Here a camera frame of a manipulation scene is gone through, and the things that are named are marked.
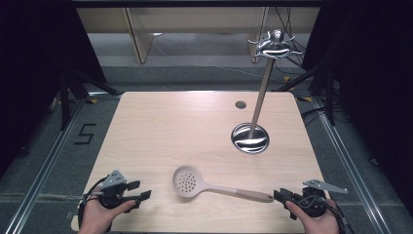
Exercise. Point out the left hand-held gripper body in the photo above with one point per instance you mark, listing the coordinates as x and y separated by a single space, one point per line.
112 190

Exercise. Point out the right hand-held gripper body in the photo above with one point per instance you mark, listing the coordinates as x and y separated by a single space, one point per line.
313 204

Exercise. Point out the beige slotted spoon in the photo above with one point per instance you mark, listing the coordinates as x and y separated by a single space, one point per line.
186 182

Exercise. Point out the metal utensil stand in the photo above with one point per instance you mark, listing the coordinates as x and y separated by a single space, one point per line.
250 139

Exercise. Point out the person's right hand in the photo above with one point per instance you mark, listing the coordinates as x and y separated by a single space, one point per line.
319 224

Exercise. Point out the person's left hand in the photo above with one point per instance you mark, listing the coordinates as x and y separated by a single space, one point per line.
95 216

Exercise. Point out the black tripod stand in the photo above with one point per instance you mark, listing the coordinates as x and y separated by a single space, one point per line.
66 97
329 97

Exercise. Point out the black curtain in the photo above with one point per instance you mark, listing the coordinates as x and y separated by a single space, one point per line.
35 65
376 81

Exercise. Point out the light wooden shelf unit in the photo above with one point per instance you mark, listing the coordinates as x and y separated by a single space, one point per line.
142 42

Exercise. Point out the aluminium floor rail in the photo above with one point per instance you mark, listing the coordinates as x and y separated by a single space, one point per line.
347 162
48 162

